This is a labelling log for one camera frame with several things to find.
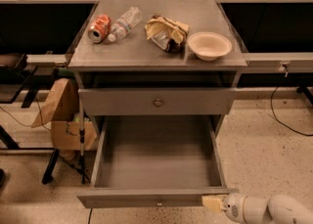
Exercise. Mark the grey drawer cabinet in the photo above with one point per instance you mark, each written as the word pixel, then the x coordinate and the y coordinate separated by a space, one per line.
pixel 136 62

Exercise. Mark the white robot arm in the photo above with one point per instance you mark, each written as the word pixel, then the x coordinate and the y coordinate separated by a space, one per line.
pixel 279 209

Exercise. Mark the crushed orange soda can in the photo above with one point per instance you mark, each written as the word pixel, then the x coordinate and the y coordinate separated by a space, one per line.
pixel 99 28

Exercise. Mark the brown cardboard box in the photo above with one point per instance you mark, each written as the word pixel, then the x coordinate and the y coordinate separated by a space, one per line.
pixel 61 109

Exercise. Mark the crumpled yellow chip bag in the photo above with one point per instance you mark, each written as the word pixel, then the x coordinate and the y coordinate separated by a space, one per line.
pixel 169 35

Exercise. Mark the white paper bowl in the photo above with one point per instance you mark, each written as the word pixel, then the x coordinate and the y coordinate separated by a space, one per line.
pixel 209 46

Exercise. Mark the clear plastic water bottle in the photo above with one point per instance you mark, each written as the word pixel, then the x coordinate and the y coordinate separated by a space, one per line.
pixel 121 28

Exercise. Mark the grey drawer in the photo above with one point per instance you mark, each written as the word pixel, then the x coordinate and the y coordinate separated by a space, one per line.
pixel 155 161
pixel 157 101

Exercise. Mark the silver black tripod pole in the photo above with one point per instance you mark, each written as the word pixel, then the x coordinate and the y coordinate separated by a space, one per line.
pixel 82 139

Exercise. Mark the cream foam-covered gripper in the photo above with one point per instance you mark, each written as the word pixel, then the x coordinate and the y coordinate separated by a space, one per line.
pixel 233 205

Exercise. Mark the black stand left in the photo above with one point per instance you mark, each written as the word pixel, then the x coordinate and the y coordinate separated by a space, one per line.
pixel 14 77

